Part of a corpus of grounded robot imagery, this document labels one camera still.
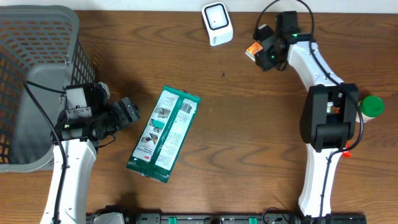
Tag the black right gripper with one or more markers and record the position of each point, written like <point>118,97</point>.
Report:
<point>262,60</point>

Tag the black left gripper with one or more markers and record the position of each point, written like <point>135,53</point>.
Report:
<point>120,121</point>

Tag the green 3M product pouch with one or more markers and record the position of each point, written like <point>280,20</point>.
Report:
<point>157,149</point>

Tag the green lid white jar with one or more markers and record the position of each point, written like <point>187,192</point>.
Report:
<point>371,107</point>

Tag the red Nescafe stick box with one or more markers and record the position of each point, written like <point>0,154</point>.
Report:
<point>346,153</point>

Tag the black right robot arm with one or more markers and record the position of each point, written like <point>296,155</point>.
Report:
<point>329,114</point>

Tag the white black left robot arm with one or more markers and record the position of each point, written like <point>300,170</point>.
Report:
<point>87,119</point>

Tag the white cube barcode scanner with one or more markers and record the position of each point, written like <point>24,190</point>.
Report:
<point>217,23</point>

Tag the grey plastic shopping basket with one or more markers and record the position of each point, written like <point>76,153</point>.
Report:
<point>39,45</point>

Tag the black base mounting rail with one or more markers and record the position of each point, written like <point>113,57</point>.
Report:
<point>271,217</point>

